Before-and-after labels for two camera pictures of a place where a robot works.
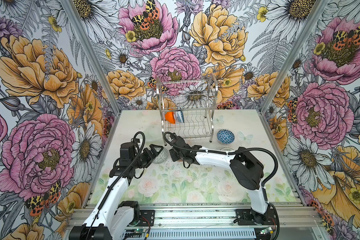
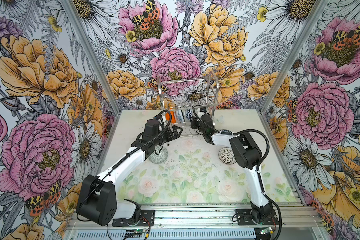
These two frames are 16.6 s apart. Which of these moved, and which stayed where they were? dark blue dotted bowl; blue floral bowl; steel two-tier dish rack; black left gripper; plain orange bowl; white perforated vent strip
Moved: black left gripper; dark blue dotted bowl
Stayed: blue floral bowl; white perforated vent strip; plain orange bowl; steel two-tier dish rack
